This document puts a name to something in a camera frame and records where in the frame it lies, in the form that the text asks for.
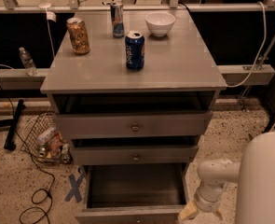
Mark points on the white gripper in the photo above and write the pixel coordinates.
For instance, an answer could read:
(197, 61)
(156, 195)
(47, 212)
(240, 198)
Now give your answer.
(206, 205)

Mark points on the grey bottom drawer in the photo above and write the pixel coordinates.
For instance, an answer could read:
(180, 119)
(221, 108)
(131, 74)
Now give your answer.
(134, 194)

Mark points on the grey drawer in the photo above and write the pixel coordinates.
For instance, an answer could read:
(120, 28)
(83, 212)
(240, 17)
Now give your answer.
(120, 115)
(145, 150)
(134, 194)

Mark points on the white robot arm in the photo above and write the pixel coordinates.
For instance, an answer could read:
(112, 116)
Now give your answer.
(255, 177)

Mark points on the grey middle drawer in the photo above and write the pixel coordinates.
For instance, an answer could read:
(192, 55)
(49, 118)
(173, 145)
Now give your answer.
(145, 150)

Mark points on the grey top drawer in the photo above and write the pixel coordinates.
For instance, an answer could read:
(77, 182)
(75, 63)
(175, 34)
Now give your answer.
(120, 115)

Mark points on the grey drawer cabinet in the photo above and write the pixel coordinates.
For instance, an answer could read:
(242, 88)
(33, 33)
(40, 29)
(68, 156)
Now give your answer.
(177, 62)

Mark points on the blue tape cross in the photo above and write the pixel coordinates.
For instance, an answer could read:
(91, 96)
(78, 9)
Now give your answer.
(74, 192)

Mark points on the blue Pepsi can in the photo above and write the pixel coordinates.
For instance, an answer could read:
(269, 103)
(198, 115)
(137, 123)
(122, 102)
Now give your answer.
(134, 47)

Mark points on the white bowl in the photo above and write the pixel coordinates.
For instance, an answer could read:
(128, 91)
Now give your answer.
(159, 23)

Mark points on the black bar on floor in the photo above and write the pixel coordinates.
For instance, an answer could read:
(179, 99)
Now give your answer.
(9, 144)

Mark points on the gold soda can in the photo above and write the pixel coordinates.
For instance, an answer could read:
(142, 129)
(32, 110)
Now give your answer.
(78, 35)

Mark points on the silver blue energy drink can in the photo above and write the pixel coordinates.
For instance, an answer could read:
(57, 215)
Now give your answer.
(116, 11)

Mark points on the clear plastic water bottle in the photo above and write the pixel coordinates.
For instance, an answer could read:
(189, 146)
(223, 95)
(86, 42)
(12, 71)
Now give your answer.
(28, 62)

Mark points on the wire basket with items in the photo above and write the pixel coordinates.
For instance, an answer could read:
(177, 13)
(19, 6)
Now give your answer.
(44, 142)

